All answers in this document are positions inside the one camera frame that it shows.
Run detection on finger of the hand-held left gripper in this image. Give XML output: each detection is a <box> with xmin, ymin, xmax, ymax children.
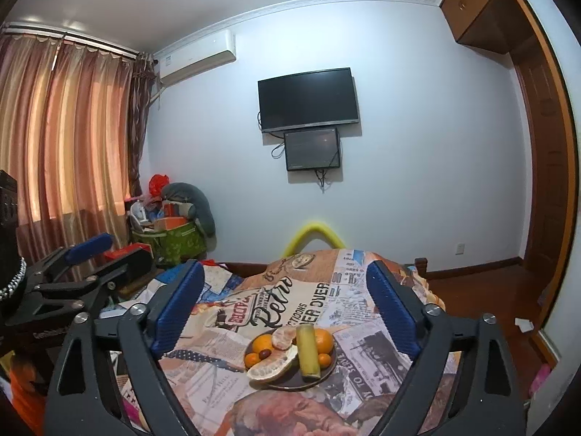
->
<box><xmin>27</xmin><ymin>233</ymin><xmax>114</xmax><ymax>283</ymax></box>
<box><xmin>34</xmin><ymin>247</ymin><xmax>155</xmax><ymax>304</ymax></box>

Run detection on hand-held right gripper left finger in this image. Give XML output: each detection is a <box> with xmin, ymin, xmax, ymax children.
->
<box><xmin>43</xmin><ymin>259</ymin><xmax>206</xmax><ymax>436</ymax></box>

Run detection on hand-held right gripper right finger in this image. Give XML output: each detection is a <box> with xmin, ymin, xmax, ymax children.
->
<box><xmin>365</xmin><ymin>260</ymin><xmax>529</xmax><ymax>436</ymax></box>

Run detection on yellow sugarcane piece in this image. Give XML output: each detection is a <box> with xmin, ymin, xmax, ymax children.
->
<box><xmin>296</xmin><ymin>324</ymin><xmax>321</xmax><ymax>381</ymax></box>

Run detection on narrow peeled pomelo wedge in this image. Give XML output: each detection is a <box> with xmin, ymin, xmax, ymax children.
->
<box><xmin>271</xmin><ymin>327</ymin><xmax>297</xmax><ymax>352</ymax></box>

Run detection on wide peeled pomelo wedge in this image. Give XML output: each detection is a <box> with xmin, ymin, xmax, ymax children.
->
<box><xmin>247</xmin><ymin>344</ymin><xmax>299</xmax><ymax>381</ymax></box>

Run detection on purple round plate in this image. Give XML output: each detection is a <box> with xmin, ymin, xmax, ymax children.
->
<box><xmin>244</xmin><ymin>327</ymin><xmax>337</xmax><ymax>391</ymax></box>

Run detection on green patterned storage box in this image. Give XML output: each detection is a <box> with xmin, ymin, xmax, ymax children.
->
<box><xmin>133</xmin><ymin>222</ymin><xmax>208</xmax><ymax>269</ymax></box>

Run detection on orange bag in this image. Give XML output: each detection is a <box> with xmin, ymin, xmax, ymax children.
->
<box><xmin>8</xmin><ymin>353</ymin><xmax>48</xmax><ymax>421</ymax></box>

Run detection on large orange with sticker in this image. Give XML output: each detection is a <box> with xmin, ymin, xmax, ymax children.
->
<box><xmin>314</xmin><ymin>328</ymin><xmax>335</xmax><ymax>355</ymax></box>

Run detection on red plastic bag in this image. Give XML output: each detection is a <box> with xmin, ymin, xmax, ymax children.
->
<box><xmin>149</xmin><ymin>174</ymin><xmax>171</xmax><ymax>199</ymax></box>

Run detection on plain large orange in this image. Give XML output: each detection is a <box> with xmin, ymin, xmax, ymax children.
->
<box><xmin>244</xmin><ymin>334</ymin><xmax>274</xmax><ymax>370</ymax></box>

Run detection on newspaper print tablecloth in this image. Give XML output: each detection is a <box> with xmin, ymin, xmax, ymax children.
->
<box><xmin>159</xmin><ymin>249</ymin><xmax>460</xmax><ymax>436</ymax></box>

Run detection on pink striped curtain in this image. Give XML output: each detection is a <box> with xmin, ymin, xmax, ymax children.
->
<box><xmin>0</xmin><ymin>25</ymin><xmax>158</xmax><ymax>255</ymax></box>

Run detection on yellow foam tube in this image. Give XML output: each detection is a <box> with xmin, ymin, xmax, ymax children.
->
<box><xmin>280</xmin><ymin>222</ymin><xmax>346</xmax><ymax>258</ymax></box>

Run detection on pink item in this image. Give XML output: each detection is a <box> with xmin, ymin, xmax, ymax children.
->
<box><xmin>529</xmin><ymin>363</ymin><xmax>553</xmax><ymax>397</ymax></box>

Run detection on small black monitor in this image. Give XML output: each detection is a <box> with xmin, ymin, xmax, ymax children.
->
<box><xmin>284</xmin><ymin>128</ymin><xmax>341</xmax><ymax>172</ymax></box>

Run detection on brown wooden door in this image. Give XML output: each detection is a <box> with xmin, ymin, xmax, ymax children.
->
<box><xmin>504</xmin><ymin>0</ymin><xmax>580</xmax><ymax>368</ymax></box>

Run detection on white air conditioner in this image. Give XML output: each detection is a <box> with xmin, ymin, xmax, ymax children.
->
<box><xmin>154</xmin><ymin>29</ymin><xmax>237</xmax><ymax>87</ymax></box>

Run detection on wooden overhead cabinet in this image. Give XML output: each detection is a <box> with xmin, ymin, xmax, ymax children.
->
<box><xmin>439</xmin><ymin>0</ymin><xmax>533</xmax><ymax>53</ymax></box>

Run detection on wooden bed frame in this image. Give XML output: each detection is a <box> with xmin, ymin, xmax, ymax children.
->
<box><xmin>222</xmin><ymin>258</ymin><xmax>430</xmax><ymax>279</ymax></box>

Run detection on black monitor cable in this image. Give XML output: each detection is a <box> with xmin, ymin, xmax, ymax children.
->
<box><xmin>271</xmin><ymin>143</ymin><xmax>331</xmax><ymax>192</ymax></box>

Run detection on black wall television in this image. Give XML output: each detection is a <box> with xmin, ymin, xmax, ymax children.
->
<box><xmin>258</xmin><ymin>68</ymin><xmax>361</xmax><ymax>133</ymax></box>

